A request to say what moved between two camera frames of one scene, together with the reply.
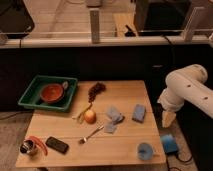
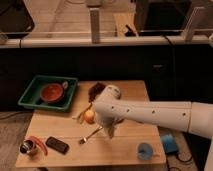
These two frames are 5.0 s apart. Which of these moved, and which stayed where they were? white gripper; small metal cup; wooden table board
Moved: white gripper
Stayed: small metal cup; wooden table board
